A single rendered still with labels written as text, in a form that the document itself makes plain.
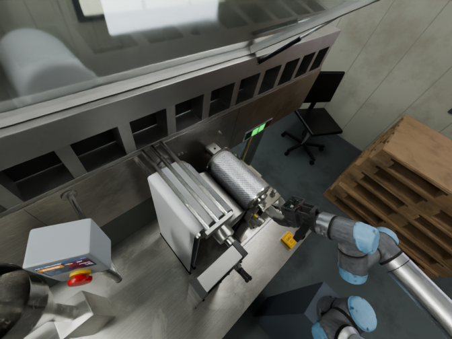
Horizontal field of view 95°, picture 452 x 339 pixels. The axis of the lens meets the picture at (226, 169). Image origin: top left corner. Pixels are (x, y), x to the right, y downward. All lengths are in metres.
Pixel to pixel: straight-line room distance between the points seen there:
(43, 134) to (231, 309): 0.95
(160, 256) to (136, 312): 0.23
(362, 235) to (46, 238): 0.65
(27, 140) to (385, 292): 2.77
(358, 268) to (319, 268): 1.67
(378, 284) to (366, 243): 2.07
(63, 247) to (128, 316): 0.81
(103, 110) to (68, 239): 0.35
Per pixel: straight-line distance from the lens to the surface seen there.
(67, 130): 0.60
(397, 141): 2.46
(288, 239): 1.26
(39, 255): 0.35
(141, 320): 1.12
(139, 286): 1.13
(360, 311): 1.11
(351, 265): 0.73
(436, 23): 3.04
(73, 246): 0.34
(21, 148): 0.61
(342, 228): 0.68
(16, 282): 0.68
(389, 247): 0.83
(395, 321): 2.74
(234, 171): 0.88
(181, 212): 0.62
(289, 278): 2.23
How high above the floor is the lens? 2.01
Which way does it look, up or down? 53 degrees down
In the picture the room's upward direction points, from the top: 16 degrees clockwise
